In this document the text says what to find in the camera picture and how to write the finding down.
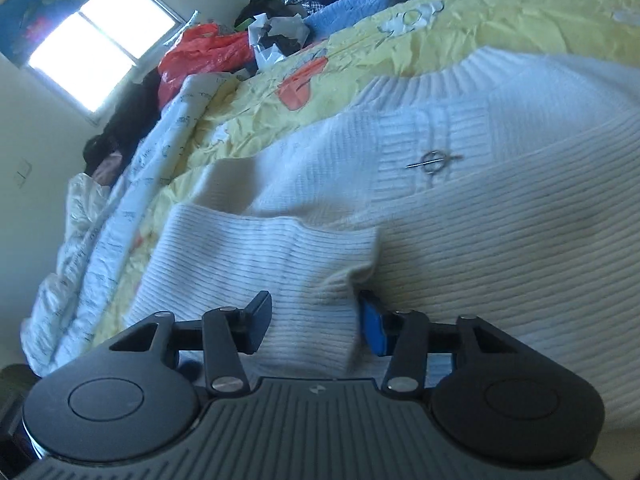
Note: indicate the black and green cloth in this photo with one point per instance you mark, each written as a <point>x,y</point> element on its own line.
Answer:
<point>260,7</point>

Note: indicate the red plastic bag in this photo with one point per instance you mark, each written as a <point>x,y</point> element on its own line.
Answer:
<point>200,52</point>

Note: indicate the wall light switch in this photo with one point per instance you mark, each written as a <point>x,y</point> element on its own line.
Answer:
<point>22,173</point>

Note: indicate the yellow printed blanket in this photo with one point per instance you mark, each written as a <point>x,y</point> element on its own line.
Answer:
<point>500,15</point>

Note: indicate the light blue knit cloth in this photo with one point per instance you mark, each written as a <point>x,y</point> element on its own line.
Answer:
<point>360,2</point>

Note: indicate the window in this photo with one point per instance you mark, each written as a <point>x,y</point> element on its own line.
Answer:
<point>90,55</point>

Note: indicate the white knit sweater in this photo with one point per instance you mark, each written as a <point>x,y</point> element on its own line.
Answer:
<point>475,240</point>

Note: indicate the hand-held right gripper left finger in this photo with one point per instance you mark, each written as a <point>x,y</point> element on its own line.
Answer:
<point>259,320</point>

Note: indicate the white printed quilt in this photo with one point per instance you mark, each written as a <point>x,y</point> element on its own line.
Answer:
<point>100,240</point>

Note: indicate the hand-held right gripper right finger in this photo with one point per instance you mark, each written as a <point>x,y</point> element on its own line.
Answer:
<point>371,325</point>

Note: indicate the white plastic bag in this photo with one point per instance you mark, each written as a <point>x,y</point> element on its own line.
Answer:
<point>272,50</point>

